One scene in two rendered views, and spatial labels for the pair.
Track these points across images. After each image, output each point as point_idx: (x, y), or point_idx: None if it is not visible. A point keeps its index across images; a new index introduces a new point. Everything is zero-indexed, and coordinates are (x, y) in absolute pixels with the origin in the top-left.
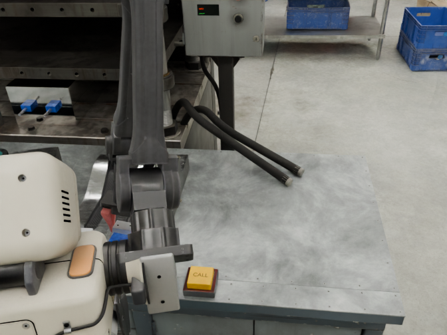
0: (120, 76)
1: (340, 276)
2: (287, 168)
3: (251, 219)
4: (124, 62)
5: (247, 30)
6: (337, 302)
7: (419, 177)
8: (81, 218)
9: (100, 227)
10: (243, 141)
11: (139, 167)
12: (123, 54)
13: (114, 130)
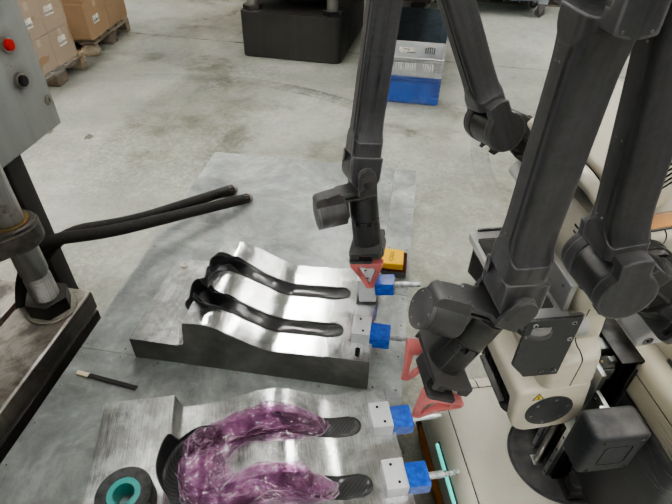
0: (378, 80)
1: (379, 190)
2: (225, 194)
3: (300, 230)
4: (394, 53)
5: (35, 93)
6: (406, 195)
7: (95, 212)
8: (315, 344)
9: (338, 320)
10: (168, 211)
11: (235, 276)
12: (394, 42)
13: (373, 155)
